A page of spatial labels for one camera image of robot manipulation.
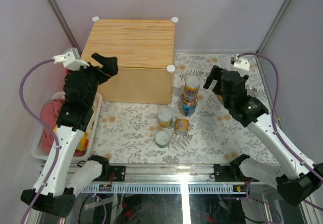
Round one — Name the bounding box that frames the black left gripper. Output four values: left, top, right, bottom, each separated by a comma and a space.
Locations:
72, 53, 119, 107

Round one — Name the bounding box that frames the tall yellow lidded can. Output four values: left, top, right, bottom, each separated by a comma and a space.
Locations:
183, 76, 200, 102

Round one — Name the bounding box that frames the blue soup can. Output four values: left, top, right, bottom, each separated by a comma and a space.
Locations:
179, 94, 198, 116

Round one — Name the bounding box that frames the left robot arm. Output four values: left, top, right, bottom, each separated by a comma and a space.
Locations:
19, 50, 119, 223

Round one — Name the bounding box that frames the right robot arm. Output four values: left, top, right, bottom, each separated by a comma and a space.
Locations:
203, 66, 322, 206

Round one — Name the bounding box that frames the wooden storage box counter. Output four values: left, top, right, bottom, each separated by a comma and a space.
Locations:
82, 19, 175, 104

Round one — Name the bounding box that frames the white corner connector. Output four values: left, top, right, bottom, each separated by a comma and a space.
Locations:
166, 65, 176, 73

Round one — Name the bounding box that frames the red cloth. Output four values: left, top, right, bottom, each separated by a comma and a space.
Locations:
40, 96, 88, 156

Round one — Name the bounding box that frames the short yellow can standing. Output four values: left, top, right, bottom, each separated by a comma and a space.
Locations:
157, 108, 173, 128

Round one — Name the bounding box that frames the short green can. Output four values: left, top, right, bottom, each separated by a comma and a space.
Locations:
154, 131, 170, 148

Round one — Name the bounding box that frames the white plastic basket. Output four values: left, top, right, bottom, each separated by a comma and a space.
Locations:
31, 92, 102, 163

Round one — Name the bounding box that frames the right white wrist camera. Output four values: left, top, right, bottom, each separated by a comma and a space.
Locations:
231, 54, 250, 72

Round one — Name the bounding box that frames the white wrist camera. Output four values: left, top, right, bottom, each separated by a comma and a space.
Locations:
231, 54, 250, 72
52, 47, 90, 71

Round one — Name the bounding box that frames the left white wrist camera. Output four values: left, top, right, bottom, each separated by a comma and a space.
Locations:
52, 47, 90, 71

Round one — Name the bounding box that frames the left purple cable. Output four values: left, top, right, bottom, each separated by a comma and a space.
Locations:
19, 59, 61, 224

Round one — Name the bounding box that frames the aluminium mounting rail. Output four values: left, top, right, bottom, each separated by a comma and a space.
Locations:
37, 162, 253, 194

